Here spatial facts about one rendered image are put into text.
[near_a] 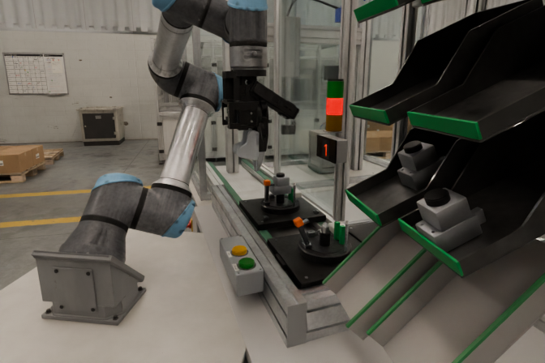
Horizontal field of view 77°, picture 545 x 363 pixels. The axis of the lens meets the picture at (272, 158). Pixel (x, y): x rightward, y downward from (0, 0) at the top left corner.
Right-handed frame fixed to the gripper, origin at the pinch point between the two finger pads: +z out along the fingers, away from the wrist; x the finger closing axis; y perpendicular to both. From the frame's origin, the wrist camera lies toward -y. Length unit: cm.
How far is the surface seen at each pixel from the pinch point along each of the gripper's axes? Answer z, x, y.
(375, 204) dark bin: 3.2, 21.8, -14.2
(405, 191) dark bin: 0.9, 23.5, -19.1
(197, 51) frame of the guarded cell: -30, -87, 0
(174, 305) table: 37.4, -11.1, 19.2
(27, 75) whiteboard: -28, -854, 266
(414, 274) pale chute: 13.0, 29.3, -17.0
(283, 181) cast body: 16.2, -36.8, -20.2
